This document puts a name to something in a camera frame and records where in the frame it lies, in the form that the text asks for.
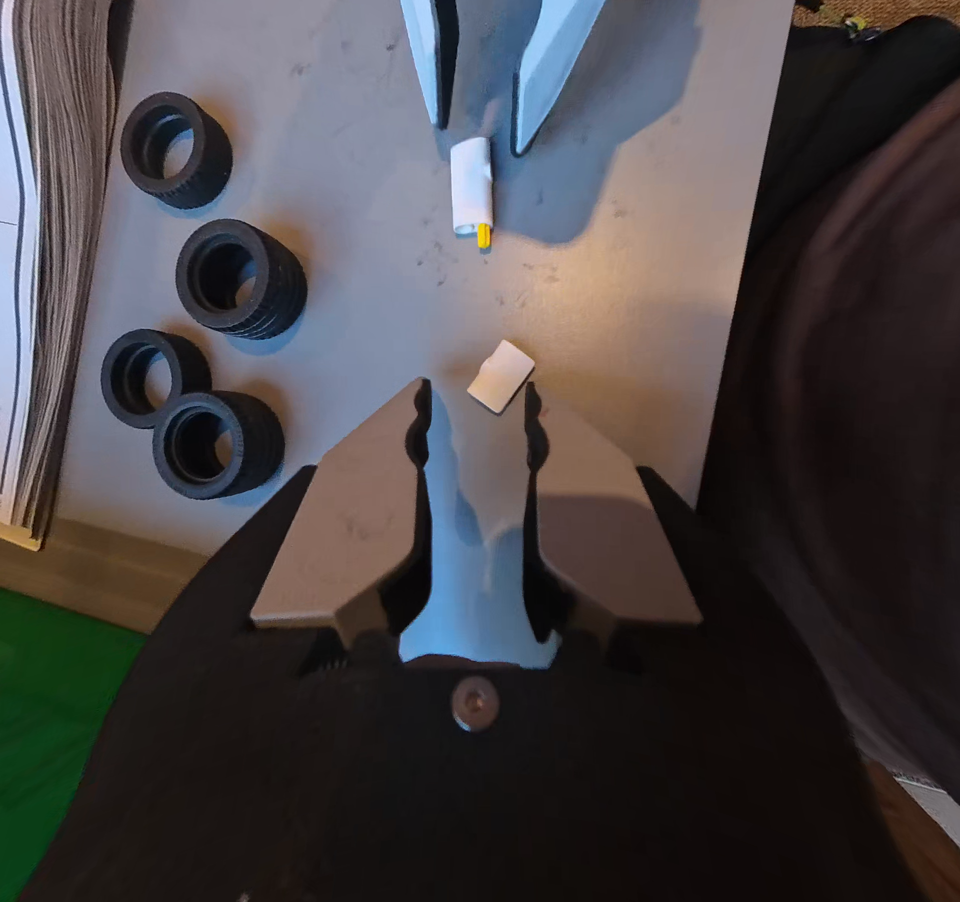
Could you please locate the yellow brick axle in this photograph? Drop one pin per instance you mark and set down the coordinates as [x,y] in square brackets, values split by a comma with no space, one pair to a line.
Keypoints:
[485,236]

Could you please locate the green box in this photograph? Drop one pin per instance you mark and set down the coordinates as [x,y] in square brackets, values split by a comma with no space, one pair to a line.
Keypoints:
[52,729]

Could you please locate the grey desk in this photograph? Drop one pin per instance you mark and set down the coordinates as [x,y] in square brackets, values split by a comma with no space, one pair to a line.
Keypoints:
[637,280]

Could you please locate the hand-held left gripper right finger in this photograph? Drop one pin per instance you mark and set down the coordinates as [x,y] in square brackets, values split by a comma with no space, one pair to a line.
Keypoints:
[607,542]

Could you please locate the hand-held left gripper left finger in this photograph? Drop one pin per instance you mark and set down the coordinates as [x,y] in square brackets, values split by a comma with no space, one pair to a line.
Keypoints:
[345,535]

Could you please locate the white instruction booklet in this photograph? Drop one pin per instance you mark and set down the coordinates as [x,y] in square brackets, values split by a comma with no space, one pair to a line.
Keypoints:
[60,167]

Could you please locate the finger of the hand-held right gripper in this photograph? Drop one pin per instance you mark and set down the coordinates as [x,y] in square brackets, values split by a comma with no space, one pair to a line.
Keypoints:
[416,2]
[577,2]

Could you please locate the person's brown shirt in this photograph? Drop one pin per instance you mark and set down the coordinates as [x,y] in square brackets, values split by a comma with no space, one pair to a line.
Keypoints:
[862,430]

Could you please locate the black toy tyre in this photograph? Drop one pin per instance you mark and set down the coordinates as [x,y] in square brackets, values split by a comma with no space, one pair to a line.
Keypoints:
[262,452]
[285,295]
[112,385]
[214,167]

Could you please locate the person's black pants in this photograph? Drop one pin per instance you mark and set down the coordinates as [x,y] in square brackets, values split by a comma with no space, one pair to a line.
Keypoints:
[825,92]

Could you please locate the white brick connector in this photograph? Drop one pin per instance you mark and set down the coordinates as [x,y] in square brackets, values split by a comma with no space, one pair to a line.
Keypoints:
[501,377]
[471,182]

